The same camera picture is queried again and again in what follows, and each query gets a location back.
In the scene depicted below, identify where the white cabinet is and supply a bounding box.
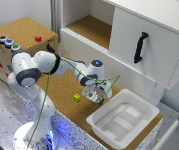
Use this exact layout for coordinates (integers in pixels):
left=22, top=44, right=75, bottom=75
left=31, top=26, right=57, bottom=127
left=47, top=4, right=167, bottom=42
left=59, top=0, right=179, bottom=107

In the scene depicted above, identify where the white sliding door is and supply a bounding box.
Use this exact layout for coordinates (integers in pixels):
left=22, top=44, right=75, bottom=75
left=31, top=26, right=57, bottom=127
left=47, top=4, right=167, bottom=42
left=108, top=6, right=179, bottom=91

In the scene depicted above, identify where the green cable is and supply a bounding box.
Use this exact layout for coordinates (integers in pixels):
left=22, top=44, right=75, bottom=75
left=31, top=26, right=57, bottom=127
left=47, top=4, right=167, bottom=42
left=26, top=57, right=121, bottom=150

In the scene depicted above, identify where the yellow block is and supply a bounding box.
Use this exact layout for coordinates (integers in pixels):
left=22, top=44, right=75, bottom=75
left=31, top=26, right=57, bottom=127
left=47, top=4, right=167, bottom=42
left=72, top=93, right=82, bottom=103

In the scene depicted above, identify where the blue button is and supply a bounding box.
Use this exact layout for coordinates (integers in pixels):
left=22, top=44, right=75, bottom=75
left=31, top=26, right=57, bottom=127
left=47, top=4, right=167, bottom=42
left=4, top=38, right=15, bottom=49

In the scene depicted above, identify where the green button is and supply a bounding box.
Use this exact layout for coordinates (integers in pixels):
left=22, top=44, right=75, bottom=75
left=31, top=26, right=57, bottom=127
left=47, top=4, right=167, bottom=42
left=10, top=43, right=22, bottom=53

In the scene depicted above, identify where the red button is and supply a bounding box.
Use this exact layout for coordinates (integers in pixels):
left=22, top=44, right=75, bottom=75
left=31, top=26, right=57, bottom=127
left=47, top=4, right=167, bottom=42
left=0, top=34, right=8, bottom=45

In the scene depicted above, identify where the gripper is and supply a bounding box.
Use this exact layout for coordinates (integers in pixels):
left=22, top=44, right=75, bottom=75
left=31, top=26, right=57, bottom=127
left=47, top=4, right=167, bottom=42
left=81, top=82, right=113, bottom=106

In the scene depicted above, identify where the black door handle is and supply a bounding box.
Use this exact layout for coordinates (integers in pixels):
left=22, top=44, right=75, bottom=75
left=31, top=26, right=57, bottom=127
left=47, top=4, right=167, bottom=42
left=133, top=31, right=149, bottom=65

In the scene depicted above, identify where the white plastic box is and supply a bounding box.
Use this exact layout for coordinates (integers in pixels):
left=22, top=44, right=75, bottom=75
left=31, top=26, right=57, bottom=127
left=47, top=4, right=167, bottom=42
left=85, top=88, right=161, bottom=150

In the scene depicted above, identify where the black drawer handle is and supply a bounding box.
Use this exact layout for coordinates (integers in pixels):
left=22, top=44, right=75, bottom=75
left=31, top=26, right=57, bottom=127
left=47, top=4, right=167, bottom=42
left=46, top=43, right=57, bottom=54

